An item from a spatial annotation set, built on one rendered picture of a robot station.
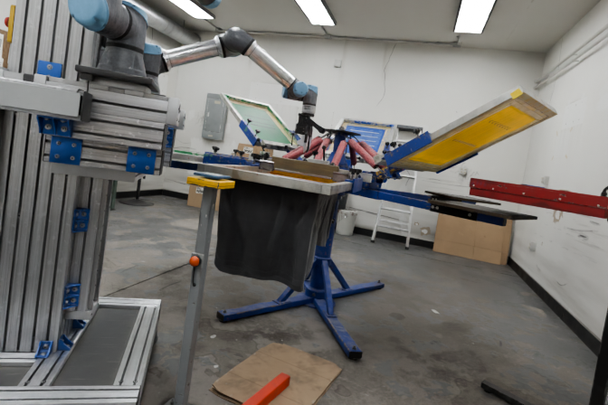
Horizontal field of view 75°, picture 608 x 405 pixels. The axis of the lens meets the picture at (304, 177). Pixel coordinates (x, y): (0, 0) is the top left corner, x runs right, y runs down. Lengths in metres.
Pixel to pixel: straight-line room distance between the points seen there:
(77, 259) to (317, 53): 5.50
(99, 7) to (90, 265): 0.95
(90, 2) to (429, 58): 5.54
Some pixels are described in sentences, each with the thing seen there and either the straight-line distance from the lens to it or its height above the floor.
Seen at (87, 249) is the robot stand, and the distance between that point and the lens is 1.75.
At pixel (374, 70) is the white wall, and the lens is 6.45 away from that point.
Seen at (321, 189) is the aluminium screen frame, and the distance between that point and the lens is 1.52.
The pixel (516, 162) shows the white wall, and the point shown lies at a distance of 6.35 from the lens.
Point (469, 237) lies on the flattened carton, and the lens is 6.19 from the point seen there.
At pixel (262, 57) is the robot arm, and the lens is 2.01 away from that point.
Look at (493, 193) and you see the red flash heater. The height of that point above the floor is 1.04.
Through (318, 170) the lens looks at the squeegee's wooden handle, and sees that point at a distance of 2.13.
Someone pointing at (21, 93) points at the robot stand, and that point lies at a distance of 1.37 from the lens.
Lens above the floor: 1.09
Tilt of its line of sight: 3 degrees down
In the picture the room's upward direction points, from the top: 9 degrees clockwise
